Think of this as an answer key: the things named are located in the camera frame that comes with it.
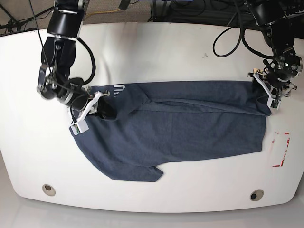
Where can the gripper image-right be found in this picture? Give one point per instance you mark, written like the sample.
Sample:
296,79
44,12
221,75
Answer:
284,90

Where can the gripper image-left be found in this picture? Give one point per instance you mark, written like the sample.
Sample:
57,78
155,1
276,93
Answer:
104,110

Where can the dark blue T-shirt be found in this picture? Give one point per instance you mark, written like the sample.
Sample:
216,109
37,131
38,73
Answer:
163,122

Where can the black robot arm image-left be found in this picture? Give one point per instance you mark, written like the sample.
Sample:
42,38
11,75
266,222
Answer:
58,55

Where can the red tape rectangle marking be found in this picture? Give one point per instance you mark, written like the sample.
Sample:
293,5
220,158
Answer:
279,149

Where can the grey power strip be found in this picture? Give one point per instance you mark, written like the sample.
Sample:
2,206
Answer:
294,9

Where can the black tripod stand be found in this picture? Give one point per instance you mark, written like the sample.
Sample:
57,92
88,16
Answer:
17,26

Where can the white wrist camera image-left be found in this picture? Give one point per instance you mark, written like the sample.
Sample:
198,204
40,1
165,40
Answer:
80,126

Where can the black looped cable image-right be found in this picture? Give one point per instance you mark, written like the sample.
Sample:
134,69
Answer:
227,42

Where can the left table cable grommet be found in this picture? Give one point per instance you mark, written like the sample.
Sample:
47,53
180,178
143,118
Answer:
48,190

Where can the table cable grommet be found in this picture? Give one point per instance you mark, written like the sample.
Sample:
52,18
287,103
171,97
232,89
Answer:
48,190
256,195

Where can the right table cable grommet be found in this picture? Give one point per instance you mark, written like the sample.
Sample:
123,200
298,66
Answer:
256,195

